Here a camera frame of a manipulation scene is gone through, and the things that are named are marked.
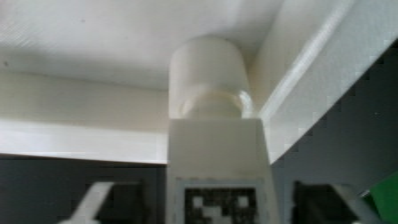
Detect white square table top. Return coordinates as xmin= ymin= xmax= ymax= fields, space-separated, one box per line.
xmin=0 ymin=0 xmax=398 ymax=163

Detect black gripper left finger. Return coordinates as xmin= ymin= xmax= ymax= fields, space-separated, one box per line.
xmin=54 ymin=180 xmax=149 ymax=224

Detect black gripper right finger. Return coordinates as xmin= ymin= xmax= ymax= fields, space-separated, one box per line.
xmin=291 ymin=180 xmax=383 ymax=224

